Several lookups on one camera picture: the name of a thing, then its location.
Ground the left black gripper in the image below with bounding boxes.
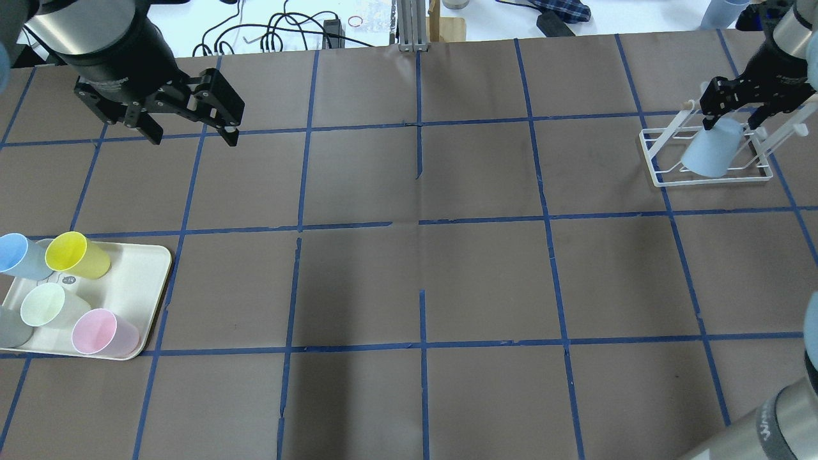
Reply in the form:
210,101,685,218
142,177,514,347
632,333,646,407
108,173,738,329
61,13,245,148

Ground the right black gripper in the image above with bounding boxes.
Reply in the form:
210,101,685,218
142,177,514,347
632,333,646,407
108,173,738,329
699,45,816,131

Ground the light blue plastic cup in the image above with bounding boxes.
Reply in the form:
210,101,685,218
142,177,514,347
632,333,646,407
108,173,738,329
681,118,744,180

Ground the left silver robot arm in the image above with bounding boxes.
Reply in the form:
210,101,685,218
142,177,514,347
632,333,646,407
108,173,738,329
2,1,245,148

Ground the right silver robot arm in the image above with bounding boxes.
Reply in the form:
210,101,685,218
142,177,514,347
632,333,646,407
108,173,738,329
699,1,816,131

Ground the yellow plastic cup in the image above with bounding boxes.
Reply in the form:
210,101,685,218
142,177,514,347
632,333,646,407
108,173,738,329
45,232,111,279

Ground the pink plastic cup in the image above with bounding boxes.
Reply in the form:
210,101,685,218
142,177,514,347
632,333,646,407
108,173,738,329
71,309,141,359

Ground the cream plastic cup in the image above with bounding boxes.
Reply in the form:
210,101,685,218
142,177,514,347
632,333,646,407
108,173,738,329
20,283,91,331

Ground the grey plastic cup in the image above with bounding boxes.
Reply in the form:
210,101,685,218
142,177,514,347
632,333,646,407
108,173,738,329
1,305,33,348

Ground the blue plaid umbrella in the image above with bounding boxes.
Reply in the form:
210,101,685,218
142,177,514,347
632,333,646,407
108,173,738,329
529,0,591,24

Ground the black power adapter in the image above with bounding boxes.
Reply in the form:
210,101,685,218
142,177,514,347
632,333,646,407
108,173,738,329
536,10,576,38

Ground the wooden mug tree stand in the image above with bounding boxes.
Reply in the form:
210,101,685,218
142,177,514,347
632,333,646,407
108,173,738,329
426,1,467,43

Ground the white wire cup rack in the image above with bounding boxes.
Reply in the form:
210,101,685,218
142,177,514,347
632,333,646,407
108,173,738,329
637,95,816,187

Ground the aluminium frame post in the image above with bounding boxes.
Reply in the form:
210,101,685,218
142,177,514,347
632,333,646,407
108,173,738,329
394,0,428,52

